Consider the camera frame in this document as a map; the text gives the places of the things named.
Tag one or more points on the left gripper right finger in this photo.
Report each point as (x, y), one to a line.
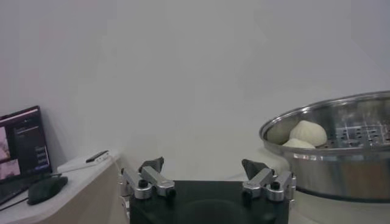
(262, 179)

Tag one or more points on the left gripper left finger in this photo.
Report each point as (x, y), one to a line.
(152, 179)

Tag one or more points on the white steamed baozi bun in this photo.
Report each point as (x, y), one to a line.
(297, 144)
(309, 132)

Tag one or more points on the perforated steel steamer basket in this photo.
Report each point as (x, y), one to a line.
(335, 176)

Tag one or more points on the small black white device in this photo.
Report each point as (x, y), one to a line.
(97, 156)

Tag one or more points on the white side table with mouse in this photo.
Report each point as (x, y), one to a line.
(76, 194)

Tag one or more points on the flat white box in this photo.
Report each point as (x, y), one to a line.
(73, 165)

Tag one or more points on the black computer mouse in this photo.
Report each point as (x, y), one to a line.
(47, 190)

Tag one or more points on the laptop beside black mouse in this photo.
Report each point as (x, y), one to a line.
(24, 146)

